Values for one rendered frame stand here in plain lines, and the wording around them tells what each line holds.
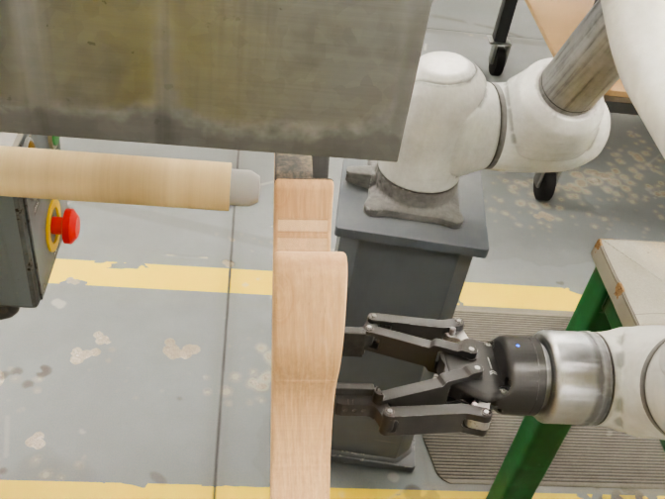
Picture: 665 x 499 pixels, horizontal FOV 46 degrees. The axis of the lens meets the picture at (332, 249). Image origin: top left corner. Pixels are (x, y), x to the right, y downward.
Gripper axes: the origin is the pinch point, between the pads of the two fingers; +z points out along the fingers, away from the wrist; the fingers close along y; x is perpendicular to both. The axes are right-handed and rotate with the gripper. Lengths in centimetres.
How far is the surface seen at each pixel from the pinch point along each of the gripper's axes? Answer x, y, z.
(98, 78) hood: 38.0, -25.4, 13.9
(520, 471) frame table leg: -51, 31, -40
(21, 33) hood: 39.5, -25.6, 16.4
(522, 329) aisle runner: -88, 113, -73
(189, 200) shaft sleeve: 23.3, -9.6, 11.8
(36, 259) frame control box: -0.1, 14.7, 29.5
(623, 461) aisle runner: -94, 70, -88
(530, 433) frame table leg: -42, 31, -40
